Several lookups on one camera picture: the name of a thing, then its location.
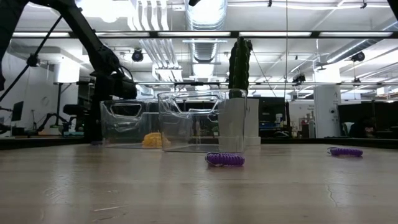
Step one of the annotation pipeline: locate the clear plastic bin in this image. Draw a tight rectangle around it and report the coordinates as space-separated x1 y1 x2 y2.
99 98 163 149
157 89 248 154

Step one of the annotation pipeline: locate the black overhead frame beam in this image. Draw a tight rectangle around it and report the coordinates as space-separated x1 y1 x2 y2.
11 30 398 39

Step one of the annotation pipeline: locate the white room pillar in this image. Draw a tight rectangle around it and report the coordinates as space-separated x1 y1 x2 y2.
313 85 343 139

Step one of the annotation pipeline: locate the green cactus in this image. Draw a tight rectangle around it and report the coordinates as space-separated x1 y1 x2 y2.
228 36 253 100

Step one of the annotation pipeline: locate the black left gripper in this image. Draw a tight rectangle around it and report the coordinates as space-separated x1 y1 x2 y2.
90 70 121 146

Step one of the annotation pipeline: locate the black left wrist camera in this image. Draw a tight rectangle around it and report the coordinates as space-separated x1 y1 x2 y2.
112 73 138 100

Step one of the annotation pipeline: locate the dark background cabinet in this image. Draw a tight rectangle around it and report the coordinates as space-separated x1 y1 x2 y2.
76 83 93 138

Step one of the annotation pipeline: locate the thin hanging cable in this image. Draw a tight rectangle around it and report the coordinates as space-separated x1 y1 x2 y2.
285 0 289 103

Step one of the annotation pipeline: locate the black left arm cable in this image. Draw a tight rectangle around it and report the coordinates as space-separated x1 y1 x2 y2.
0 15 63 103

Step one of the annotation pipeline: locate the black table frame rail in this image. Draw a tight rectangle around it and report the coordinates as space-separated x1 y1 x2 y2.
0 136 398 151

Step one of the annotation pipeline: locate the small dark monitor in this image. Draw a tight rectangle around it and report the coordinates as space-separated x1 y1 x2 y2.
11 101 24 122

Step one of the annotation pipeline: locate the person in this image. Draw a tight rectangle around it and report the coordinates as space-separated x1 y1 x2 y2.
349 117 377 139

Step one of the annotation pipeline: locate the thin black crossbar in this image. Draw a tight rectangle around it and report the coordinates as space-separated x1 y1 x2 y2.
52 81 398 87

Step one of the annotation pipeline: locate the white faceted plant pot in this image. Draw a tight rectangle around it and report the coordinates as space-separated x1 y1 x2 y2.
217 98 261 147

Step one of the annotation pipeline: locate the silver ceiling air duct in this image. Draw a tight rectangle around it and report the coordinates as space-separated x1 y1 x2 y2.
185 0 228 63

